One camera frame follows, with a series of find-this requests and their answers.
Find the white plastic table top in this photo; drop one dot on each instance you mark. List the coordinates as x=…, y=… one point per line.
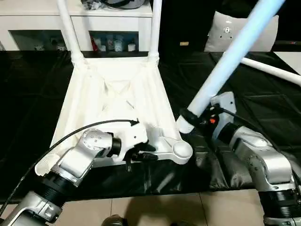
x=113, y=94

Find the white plastic table leg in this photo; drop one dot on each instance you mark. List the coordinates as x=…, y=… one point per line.
x=235, y=51
x=155, y=30
x=270, y=70
x=68, y=30

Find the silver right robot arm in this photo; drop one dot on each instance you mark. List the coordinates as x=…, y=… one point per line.
x=258, y=153

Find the black padded mat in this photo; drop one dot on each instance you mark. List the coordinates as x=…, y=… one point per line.
x=247, y=94

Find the grey pillow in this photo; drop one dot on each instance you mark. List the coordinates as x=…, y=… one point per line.
x=218, y=35

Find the black cabinet with yellow label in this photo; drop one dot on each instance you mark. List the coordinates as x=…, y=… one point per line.
x=183, y=23

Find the white flat board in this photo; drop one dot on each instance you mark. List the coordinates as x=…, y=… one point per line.
x=289, y=61

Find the small red item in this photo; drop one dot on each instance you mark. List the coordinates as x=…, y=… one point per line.
x=93, y=44

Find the white cabinet with glass doors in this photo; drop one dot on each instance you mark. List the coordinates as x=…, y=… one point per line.
x=105, y=21

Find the dark round object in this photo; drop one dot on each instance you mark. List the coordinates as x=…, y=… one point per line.
x=127, y=2

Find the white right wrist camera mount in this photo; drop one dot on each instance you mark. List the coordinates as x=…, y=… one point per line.
x=224, y=103

